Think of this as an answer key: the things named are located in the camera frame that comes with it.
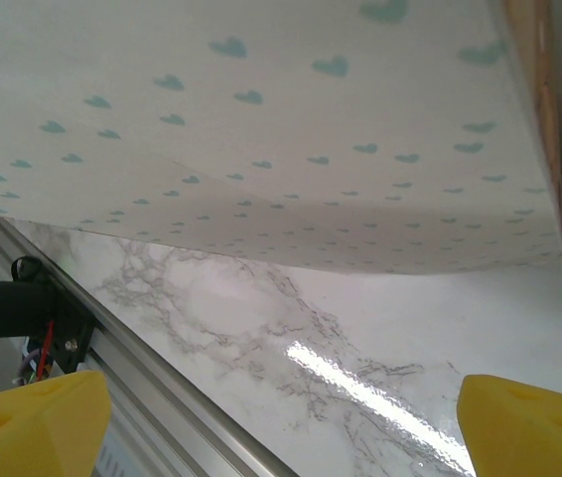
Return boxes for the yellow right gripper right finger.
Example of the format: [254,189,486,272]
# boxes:
[455,373,562,477]

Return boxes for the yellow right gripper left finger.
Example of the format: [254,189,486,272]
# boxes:
[0,369,113,477]

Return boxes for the white patterned paper gift bag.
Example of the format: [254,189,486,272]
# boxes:
[0,0,562,275]

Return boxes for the white slotted cable duct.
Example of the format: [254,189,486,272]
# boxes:
[94,431,133,477]

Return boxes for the wide aluminium base rail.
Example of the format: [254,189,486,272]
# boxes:
[0,212,300,477]

